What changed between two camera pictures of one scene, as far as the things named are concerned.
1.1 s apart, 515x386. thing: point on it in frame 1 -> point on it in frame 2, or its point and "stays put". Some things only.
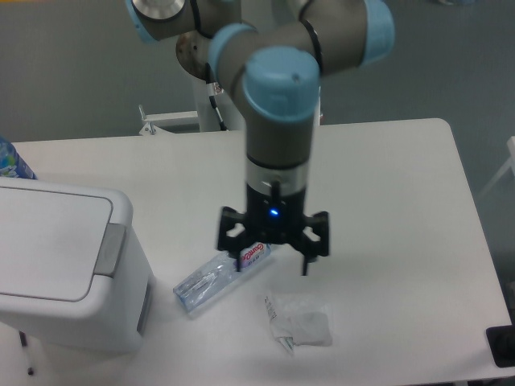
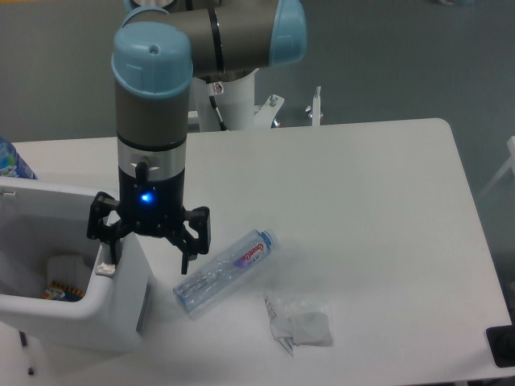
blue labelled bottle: x=11 y=163 stays put
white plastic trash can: x=74 y=275 stays put
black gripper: x=274 y=218 -> x=151 y=206
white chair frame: x=510 y=165 stays put
